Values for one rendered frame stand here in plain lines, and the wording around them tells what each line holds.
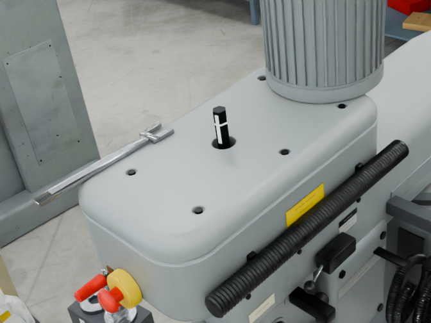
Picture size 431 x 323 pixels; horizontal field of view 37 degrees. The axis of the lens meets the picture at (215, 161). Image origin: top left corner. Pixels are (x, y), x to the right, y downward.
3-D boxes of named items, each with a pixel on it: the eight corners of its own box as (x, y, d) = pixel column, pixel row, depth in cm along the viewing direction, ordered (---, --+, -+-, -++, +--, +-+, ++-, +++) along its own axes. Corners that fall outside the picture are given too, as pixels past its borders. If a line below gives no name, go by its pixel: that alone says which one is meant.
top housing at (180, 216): (193, 343, 88) (174, 260, 78) (83, 260, 104) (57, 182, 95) (386, 175, 112) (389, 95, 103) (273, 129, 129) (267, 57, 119)
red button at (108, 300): (113, 321, 91) (108, 302, 89) (97, 307, 94) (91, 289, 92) (131, 307, 93) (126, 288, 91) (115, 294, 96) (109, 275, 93)
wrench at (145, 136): (43, 211, 90) (42, 206, 89) (29, 200, 92) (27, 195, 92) (174, 132, 102) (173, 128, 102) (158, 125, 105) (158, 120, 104)
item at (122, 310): (121, 322, 171) (117, 310, 169) (108, 316, 174) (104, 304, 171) (132, 310, 175) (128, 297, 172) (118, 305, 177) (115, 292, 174)
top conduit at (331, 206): (223, 323, 84) (220, 306, 82) (201, 308, 87) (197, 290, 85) (409, 159, 108) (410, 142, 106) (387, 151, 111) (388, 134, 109)
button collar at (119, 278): (135, 316, 93) (127, 288, 89) (111, 297, 97) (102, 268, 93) (146, 308, 94) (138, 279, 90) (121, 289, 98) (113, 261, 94)
